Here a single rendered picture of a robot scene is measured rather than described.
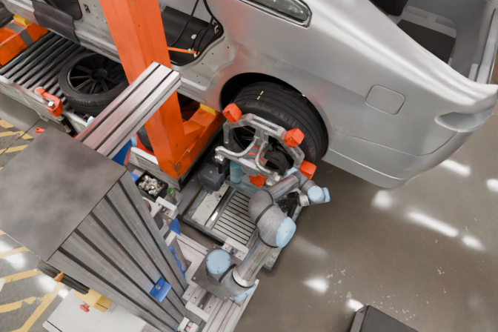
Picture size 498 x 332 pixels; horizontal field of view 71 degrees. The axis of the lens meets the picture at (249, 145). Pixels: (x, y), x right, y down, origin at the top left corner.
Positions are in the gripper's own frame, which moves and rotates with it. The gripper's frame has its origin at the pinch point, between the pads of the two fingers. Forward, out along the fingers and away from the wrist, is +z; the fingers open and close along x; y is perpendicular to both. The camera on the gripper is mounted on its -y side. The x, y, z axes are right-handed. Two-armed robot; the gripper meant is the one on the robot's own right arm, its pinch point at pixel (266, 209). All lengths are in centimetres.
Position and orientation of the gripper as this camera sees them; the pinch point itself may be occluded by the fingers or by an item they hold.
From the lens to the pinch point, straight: 199.2
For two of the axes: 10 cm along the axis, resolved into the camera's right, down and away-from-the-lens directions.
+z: -9.5, 2.2, 2.3
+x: -0.6, 5.8, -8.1
